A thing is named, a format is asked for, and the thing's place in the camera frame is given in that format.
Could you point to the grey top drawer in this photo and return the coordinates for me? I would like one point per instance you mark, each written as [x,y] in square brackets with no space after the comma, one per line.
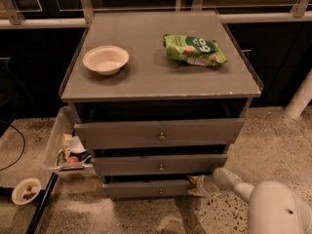
[112,135]

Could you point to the grey bottom drawer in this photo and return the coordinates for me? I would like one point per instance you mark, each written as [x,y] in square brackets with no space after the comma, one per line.
[147,188]

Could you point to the clear plastic storage bin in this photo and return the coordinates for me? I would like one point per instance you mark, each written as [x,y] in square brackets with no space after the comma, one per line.
[63,125]

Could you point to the metal railing frame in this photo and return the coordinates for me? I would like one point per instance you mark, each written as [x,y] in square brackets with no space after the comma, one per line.
[78,13]

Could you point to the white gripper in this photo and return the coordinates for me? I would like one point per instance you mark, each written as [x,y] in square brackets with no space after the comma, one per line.
[206,185]

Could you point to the green snack bag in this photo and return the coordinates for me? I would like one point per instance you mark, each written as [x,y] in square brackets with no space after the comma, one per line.
[193,50]

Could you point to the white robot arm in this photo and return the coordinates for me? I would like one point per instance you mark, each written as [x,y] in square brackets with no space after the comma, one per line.
[273,208]

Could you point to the white cup in bin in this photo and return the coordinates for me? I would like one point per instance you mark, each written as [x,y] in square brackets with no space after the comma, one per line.
[75,146]

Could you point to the grey drawer cabinet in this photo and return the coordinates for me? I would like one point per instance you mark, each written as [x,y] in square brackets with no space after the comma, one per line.
[152,87]

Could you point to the white bowl on floor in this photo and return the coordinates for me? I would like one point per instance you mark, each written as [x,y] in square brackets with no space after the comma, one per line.
[26,191]

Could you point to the grey drawer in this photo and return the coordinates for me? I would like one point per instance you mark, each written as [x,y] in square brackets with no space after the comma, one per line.
[147,188]
[158,165]
[112,135]

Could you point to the black floor bar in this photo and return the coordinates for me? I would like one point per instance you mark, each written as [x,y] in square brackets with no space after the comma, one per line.
[44,197]

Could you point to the grey middle drawer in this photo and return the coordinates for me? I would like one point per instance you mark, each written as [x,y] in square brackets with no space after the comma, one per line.
[158,165]

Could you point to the white pole base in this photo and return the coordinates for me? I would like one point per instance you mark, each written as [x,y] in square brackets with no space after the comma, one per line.
[301,98]

